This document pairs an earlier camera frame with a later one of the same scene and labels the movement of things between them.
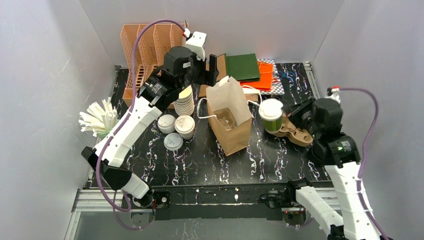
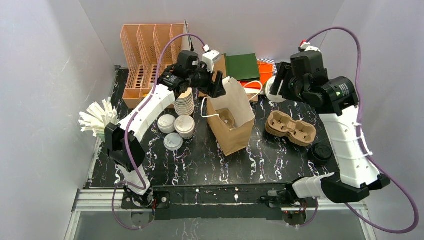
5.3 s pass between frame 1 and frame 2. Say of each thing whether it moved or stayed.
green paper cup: moved
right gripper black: moved
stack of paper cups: stayed
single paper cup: stayed
